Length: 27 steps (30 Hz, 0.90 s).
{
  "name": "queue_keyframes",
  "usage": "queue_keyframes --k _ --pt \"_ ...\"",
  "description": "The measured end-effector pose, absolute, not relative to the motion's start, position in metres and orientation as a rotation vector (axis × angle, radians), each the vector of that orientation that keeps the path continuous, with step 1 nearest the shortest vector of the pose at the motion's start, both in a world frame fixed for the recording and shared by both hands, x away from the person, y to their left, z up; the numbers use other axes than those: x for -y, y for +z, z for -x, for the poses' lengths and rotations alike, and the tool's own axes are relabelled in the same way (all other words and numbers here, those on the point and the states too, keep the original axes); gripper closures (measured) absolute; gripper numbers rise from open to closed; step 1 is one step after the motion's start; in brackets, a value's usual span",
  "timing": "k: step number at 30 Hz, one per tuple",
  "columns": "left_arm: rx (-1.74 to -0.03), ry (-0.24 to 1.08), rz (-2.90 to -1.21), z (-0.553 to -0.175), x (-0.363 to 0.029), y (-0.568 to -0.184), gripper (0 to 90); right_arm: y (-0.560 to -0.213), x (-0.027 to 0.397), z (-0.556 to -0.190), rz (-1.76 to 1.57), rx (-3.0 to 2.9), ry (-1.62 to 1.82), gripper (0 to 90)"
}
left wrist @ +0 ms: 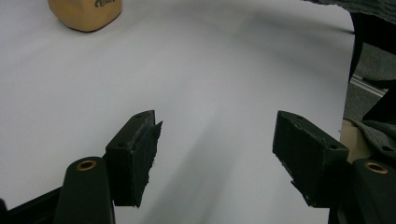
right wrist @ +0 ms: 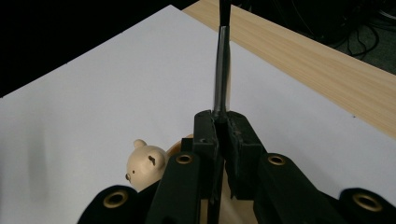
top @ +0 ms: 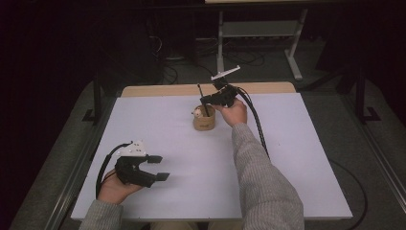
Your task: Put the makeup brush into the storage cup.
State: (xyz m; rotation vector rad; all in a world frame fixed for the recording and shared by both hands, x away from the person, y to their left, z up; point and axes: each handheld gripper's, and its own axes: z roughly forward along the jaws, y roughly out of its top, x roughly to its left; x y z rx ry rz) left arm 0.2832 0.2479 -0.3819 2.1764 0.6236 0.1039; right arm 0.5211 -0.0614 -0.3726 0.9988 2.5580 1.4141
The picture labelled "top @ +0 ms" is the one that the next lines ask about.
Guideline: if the person's left hand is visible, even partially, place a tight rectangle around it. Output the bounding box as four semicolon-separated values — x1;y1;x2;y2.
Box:
97;176;143;205

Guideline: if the person's right leg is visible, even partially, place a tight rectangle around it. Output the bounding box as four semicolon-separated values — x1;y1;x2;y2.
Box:
209;220;243;230

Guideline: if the hand-held gripper cable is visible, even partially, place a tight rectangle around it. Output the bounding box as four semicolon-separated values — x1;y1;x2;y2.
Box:
236;86;368;230
95;141;133;199

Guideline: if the black metal stand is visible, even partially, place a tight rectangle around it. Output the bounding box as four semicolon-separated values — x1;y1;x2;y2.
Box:
81;68;104;126
353;65;381;126

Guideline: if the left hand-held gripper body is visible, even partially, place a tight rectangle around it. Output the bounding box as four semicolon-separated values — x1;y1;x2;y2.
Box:
114;140;159;189

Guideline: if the bundle of floor cables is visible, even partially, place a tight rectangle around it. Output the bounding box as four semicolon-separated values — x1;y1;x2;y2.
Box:
147;18;266;84

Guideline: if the metal floor rail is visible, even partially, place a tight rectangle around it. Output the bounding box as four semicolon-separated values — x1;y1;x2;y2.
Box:
341;95;406;205
44;95;117;230

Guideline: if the wooden table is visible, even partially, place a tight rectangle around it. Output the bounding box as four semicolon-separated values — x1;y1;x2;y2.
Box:
121;81;297;99

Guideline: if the person's left leg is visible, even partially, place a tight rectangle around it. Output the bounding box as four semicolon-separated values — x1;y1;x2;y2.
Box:
149;220;199;230

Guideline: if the left hand-held gripper cable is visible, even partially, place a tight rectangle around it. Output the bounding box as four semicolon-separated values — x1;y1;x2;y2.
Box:
95;141;133;199

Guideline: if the right hand-held gripper cable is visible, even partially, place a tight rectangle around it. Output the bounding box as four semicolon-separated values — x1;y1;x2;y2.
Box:
236;86;368;230

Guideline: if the black pen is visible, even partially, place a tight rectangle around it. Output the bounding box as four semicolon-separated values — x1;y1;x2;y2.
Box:
196;83;211;118

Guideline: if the round wooden pen holder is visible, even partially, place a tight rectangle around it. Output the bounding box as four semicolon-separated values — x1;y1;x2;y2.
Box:
192;103;216;131

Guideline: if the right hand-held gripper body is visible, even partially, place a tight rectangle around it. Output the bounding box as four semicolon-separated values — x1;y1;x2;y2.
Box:
210;64;241;108

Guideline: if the white table board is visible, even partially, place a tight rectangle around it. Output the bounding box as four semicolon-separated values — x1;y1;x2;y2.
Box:
70;92;353;222

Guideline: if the person's leg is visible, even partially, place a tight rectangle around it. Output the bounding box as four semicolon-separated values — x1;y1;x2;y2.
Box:
149;220;199;230
209;220;243;230

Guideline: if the white metal desk frame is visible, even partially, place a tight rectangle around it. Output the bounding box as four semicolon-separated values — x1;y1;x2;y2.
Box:
215;9;309;82

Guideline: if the person's right hand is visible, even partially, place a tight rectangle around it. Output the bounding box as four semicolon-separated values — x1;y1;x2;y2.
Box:
214;98;248;127

